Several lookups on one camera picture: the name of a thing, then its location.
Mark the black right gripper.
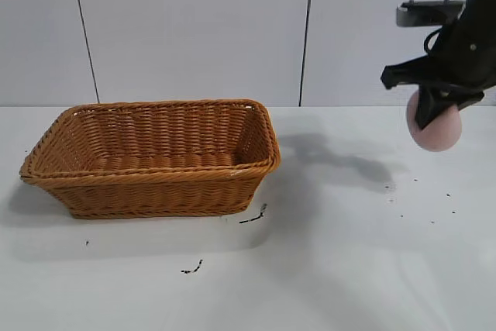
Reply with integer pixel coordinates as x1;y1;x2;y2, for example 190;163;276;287
381;24;496;133

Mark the pink peach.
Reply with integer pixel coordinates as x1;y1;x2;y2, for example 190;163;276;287
405;90;463;153

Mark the brown wicker basket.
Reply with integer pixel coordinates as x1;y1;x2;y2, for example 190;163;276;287
19;98;282;220

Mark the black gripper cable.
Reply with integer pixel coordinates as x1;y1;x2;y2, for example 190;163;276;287
423;26;443;55

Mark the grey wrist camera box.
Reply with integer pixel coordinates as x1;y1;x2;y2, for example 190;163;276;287
395;0;466;29

